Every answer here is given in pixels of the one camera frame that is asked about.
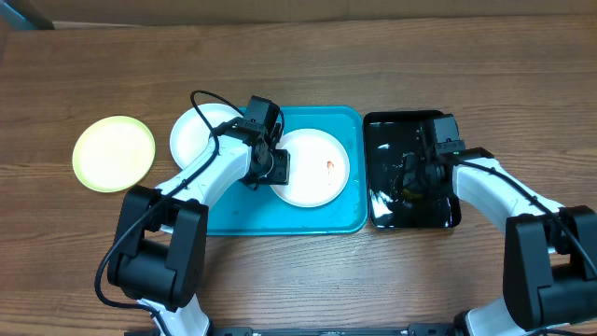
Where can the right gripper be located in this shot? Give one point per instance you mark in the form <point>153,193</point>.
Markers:
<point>414,184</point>

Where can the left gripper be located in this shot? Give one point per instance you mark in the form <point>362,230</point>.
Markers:
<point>282,173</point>

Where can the green and yellow sponge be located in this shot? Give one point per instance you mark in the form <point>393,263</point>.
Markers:
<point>413,195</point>

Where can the white plate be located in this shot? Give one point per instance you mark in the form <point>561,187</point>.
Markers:
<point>319,168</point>
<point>189,135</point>

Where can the light green plate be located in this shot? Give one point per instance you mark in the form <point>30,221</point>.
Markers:
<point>113,154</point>

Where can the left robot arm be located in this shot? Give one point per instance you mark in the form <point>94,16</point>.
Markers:
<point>156,260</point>

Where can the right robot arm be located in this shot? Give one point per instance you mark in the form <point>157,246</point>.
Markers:
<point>549,275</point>

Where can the black rectangular tray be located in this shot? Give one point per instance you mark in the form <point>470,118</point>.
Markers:
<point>388,136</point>

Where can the teal plastic tray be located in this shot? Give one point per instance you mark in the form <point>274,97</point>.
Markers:
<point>245,212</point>

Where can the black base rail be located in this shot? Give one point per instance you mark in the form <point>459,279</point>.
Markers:
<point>416,329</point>

